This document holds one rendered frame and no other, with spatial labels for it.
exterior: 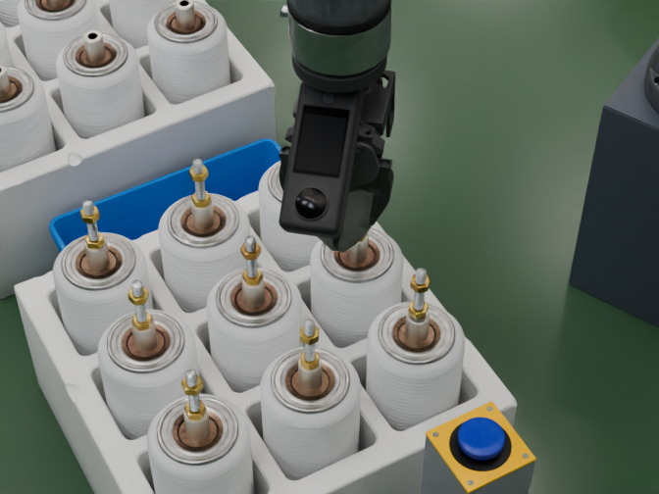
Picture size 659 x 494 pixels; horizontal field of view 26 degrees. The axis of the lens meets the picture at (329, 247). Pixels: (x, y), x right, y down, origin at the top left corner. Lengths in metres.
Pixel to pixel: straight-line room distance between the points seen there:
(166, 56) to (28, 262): 0.30
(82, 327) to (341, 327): 0.27
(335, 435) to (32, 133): 0.54
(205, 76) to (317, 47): 0.72
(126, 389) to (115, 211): 0.39
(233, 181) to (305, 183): 0.73
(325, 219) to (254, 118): 0.73
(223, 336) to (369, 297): 0.15
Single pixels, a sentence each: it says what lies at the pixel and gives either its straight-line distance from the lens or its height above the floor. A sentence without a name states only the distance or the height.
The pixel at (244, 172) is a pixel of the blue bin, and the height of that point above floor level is 0.08.
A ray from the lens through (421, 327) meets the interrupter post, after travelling 1.38.
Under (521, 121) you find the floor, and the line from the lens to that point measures 1.99.
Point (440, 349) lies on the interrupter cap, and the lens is 1.39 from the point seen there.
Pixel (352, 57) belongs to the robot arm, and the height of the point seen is 0.68.
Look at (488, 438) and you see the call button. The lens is 1.24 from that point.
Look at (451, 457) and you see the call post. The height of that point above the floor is 0.31.
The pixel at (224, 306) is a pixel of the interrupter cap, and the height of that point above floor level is 0.25.
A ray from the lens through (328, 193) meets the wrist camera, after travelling 1.06.
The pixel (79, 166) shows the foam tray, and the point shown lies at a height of 0.17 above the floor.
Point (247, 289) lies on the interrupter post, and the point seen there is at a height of 0.28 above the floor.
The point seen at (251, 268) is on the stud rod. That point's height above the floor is 0.30.
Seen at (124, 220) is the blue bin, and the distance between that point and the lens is 1.75.
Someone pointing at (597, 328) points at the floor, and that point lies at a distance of 1.75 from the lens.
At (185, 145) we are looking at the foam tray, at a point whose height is 0.14.
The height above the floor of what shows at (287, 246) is 0.20.
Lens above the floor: 1.35
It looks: 48 degrees down
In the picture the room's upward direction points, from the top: straight up
